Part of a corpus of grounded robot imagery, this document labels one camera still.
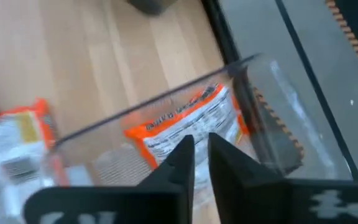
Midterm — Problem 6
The dark grey plastic bin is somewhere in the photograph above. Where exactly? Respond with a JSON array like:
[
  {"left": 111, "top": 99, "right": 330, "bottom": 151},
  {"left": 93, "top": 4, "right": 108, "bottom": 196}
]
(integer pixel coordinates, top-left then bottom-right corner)
[{"left": 125, "top": 0, "right": 180, "bottom": 16}]

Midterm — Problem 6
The orange Maruchan ramen packet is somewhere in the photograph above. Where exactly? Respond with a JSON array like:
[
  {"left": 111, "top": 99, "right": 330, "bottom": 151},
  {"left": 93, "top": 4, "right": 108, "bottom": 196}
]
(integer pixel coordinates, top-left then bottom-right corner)
[
  {"left": 123, "top": 83, "right": 250, "bottom": 200},
  {"left": 0, "top": 98, "right": 58, "bottom": 224}
]

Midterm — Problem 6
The clear plastic bin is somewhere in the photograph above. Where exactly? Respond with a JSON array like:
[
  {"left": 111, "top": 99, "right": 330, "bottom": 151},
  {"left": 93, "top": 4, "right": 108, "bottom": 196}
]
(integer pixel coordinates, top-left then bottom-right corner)
[{"left": 42, "top": 52, "right": 354, "bottom": 200}]

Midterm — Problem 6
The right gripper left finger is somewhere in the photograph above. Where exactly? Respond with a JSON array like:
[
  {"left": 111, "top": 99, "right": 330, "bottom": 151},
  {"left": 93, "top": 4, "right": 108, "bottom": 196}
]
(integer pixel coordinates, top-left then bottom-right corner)
[{"left": 22, "top": 134, "right": 196, "bottom": 224}]

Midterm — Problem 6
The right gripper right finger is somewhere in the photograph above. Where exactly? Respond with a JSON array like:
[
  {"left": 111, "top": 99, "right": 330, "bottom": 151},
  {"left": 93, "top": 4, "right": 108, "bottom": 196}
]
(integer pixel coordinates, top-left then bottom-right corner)
[{"left": 208, "top": 132, "right": 358, "bottom": 224}]

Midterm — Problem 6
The black aluminium table frame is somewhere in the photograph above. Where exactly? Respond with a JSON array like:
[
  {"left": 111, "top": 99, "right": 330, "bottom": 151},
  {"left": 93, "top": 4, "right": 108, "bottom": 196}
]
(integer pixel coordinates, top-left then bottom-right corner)
[{"left": 201, "top": 0, "right": 262, "bottom": 162}]

